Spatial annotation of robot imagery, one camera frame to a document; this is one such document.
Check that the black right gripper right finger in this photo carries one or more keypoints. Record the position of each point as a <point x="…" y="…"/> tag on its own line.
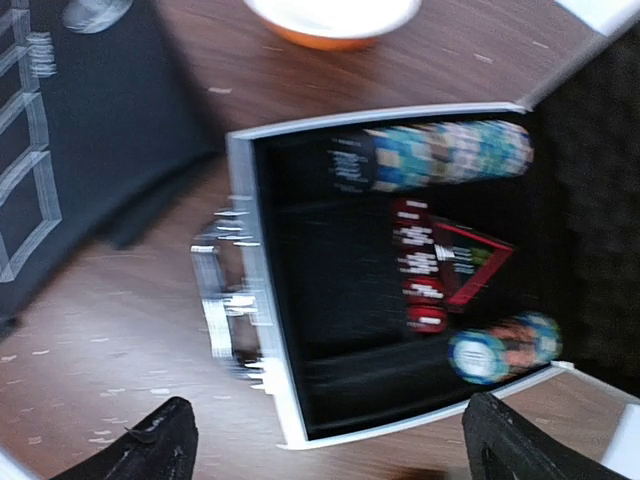
<point x="501" y="444"/>

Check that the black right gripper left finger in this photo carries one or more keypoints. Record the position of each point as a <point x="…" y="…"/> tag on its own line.
<point x="161" y="446"/>

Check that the poker chip row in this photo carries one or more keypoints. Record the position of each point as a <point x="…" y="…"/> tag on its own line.
<point x="505" y="349"/>
<point x="406" y="157"/>

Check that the clear grey dealer button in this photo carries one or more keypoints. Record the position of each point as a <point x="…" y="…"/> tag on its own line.
<point x="93" y="16"/>

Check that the red black triangle card box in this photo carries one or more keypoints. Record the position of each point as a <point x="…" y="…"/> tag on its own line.
<point x="443" y="265"/>

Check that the aluminium poker chip case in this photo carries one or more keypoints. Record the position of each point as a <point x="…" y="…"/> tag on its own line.
<point x="373" y="270"/>

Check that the black poker table mat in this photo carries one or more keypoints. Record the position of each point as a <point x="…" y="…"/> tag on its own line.
<point x="99" y="133"/>

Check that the white orange bowl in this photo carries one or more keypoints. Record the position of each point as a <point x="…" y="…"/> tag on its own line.
<point x="340" y="25"/>

